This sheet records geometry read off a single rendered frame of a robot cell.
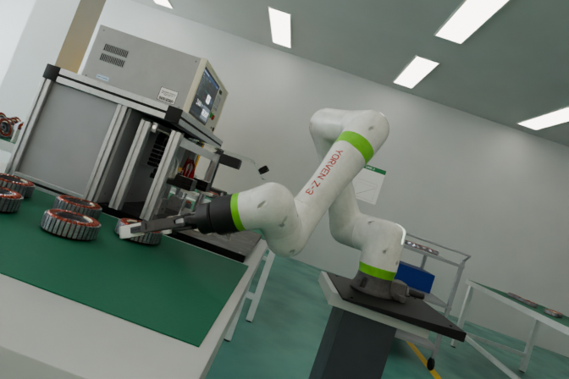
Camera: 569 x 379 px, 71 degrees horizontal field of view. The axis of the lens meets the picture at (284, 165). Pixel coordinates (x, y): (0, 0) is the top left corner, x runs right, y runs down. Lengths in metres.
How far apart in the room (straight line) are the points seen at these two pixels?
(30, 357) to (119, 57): 1.14
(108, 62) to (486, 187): 6.65
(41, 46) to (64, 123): 4.13
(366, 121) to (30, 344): 0.95
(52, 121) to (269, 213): 0.78
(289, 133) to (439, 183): 2.67
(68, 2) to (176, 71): 4.17
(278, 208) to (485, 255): 6.71
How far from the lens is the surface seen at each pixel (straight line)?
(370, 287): 1.39
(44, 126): 1.40
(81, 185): 1.33
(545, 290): 8.02
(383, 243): 1.37
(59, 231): 0.91
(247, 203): 0.91
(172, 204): 1.65
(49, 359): 0.50
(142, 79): 1.44
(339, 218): 1.44
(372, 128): 1.18
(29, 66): 5.48
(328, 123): 1.27
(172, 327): 0.62
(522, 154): 7.76
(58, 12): 5.53
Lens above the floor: 0.98
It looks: 4 degrees up
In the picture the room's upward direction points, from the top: 19 degrees clockwise
